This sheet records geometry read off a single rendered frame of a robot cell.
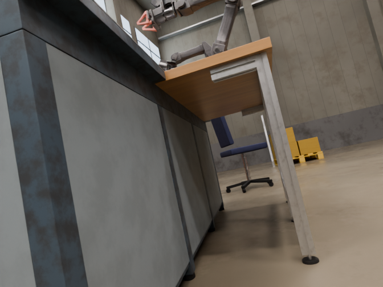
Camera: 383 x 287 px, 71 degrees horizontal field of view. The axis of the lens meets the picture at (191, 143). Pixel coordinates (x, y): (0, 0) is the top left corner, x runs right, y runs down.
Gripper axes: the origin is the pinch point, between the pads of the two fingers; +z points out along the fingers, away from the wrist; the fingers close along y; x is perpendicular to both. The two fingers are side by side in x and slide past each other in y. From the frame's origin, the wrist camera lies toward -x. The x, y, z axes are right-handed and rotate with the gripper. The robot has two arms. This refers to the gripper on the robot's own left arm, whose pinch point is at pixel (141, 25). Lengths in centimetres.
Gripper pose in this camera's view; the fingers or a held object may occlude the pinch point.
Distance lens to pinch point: 157.7
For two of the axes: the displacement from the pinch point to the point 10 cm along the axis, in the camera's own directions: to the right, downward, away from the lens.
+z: -9.3, 2.5, 2.7
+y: -2.8, -0.2, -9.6
